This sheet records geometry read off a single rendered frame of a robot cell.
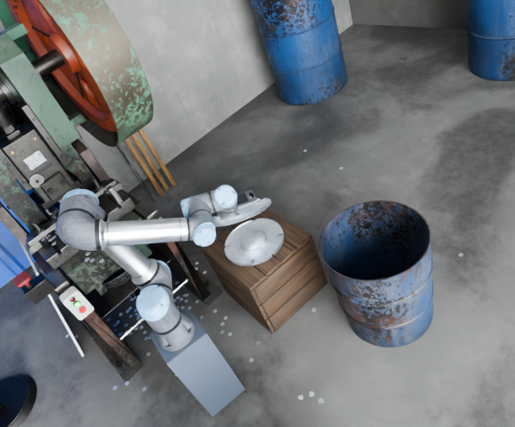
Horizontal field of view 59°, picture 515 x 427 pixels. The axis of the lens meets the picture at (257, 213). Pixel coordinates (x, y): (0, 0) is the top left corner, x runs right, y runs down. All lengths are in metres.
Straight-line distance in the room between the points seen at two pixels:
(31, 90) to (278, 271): 1.22
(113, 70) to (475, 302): 1.72
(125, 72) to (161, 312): 0.86
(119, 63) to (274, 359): 1.39
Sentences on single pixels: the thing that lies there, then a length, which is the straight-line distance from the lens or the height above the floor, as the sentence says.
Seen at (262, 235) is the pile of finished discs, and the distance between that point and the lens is 2.12.
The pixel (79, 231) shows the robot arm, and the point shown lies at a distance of 1.45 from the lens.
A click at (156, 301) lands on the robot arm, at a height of 0.67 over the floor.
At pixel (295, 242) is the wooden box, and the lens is 2.05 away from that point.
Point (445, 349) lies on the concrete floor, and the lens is 2.05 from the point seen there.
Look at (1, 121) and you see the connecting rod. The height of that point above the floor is 1.25.
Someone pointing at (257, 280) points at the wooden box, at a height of 0.35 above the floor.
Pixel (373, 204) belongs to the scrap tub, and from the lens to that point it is 1.95.
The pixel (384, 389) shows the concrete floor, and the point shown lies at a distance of 1.98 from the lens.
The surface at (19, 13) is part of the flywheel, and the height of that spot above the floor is 1.50.
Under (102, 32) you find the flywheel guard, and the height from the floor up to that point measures 1.42.
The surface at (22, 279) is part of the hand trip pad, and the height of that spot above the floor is 0.76.
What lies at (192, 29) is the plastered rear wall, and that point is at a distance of 3.72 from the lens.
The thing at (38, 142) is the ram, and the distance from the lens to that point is 2.02.
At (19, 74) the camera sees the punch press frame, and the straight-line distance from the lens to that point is 1.92.
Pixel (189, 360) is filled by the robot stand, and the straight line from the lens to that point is 1.81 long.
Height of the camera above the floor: 1.77
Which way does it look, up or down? 39 degrees down
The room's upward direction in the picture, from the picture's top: 24 degrees counter-clockwise
